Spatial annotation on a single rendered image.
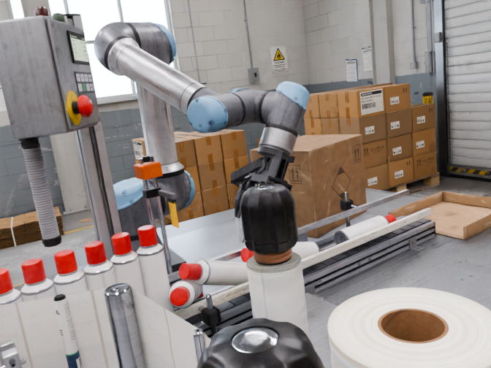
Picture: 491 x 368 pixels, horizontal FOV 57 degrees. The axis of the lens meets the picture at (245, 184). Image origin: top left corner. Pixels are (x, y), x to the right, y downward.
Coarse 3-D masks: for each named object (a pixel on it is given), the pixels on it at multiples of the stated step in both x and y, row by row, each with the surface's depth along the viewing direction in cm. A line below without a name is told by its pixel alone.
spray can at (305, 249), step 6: (294, 246) 108; (300, 246) 108; (306, 246) 109; (312, 246) 110; (318, 246) 111; (246, 252) 101; (252, 252) 101; (294, 252) 107; (300, 252) 108; (306, 252) 109; (312, 252) 110; (318, 252) 111; (246, 258) 101
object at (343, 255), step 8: (408, 224) 131; (416, 224) 131; (392, 232) 127; (400, 232) 126; (376, 240) 122; (384, 240) 122; (352, 248) 119; (360, 248) 118; (336, 256) 115; (344, 256) 114; (320, 264) 111; (328, 264) 111; (304, 272) 108; (312, 272) 108; (240, 296) 100; (248, 296) 99; (224, 304) 97; (232, 304) 96; (184, 320) 92; (192, 320) 92; (200, 320) 92
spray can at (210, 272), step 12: (192, 264) 91; (204, 264) 92; (216, 264) 94; (228, 264) 97; (240, 264) 100; (180, 276) 90; (192, 276) 90; (204, 276) 91; (216, 276) 93; (228, 276) 95; (240, 276) 98
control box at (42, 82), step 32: (0, 32) 73; (32, 32) 73; (64, 32) 79; (0, 64) 74; (32, 64) 74; (64, 64) 77; (32, 96) 75; (64, 96) 76; (32, 128) 76; (64, 128) 76
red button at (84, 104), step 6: (84, 96) 78; (72, 102) 78; (78, 102) 77; (84, 102) 77; (90, 102) 79; (72, 108) 78; (78, 108) 77; (84, 108) 77; (90, 108) 78; (84, 114) 78; (90, 114) 79
